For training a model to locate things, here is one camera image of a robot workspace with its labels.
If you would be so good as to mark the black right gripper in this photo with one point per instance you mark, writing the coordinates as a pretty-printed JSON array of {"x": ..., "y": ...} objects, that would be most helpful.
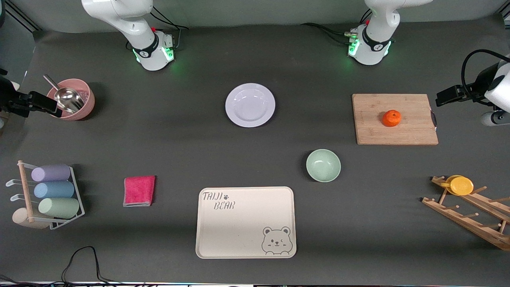
[{"x": 8, "y": 97}]

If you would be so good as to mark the beige cup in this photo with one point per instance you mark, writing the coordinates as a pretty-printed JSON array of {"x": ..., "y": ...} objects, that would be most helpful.
[{"x": 22, "y": 218}]

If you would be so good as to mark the orange fruit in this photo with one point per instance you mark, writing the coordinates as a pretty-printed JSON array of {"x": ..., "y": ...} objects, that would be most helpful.
[{"x": 392, "y": 118}]

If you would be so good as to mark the green cup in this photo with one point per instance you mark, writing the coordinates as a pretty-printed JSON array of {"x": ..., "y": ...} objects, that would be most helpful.
[{"x": 59, "y": 207}]

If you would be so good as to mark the wooden dish rack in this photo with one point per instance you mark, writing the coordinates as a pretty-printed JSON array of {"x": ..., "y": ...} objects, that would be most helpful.
[{"x": 466, "y": 217}]

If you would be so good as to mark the yellow cup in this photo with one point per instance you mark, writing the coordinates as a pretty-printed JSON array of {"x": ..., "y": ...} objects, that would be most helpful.
[{"x": 462, "y": 186}]

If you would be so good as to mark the white rounded object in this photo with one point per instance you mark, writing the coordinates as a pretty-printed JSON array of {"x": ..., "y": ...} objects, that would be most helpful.
[{"x": 15, "y": 85}]

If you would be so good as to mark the cream bear print tray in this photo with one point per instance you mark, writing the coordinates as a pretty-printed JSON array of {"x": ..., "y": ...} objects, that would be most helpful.
[{"x": 243, "y": 227}]

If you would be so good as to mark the purple cup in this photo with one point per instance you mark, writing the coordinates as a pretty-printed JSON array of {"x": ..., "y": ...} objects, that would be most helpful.
[{"x": 51, "y": 173}]

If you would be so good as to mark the pink folded cloth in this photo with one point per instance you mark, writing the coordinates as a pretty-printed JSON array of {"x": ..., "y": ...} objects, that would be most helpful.
[{"x": 139, "y": 191}]

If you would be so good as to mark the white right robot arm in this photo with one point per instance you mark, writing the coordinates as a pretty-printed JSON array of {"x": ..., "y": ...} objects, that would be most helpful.
[{"x": 151, "y": 52}]

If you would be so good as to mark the blue cup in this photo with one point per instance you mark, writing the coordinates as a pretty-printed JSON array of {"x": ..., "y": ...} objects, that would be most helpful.
[{"x": 55, "y": 189}]

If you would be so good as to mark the metal scoop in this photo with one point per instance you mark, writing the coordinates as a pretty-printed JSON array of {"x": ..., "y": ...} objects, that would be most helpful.
[{"x": 69, "y": 99}]

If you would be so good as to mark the wooden cutting board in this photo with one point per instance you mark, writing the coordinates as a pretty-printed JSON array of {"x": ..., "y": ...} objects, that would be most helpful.
[{"x": 374, "y": 127}]

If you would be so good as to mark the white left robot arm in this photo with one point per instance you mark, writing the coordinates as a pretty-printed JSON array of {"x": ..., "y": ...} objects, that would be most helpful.
[{"x": 372, "y": 48}]

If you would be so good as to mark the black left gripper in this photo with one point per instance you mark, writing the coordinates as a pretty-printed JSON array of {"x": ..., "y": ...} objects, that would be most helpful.
[{"x": 476, "y": 88}]

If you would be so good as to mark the wooden rack dowel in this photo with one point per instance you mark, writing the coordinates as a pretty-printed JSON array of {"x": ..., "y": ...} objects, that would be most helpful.
[{"x": 26, "y": 187}]

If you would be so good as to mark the pale lavender round plate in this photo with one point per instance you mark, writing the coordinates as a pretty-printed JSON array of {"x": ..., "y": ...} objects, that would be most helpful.
[{"x": 250, "y": 105}]

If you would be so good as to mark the pink bowl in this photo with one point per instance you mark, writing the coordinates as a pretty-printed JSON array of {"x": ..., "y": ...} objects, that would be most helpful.
[{"x": 89, "y": 105}]

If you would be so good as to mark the light green bowl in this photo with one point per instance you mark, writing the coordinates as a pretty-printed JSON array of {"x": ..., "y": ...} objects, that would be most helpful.
[{"x": 323, "y": 165}]

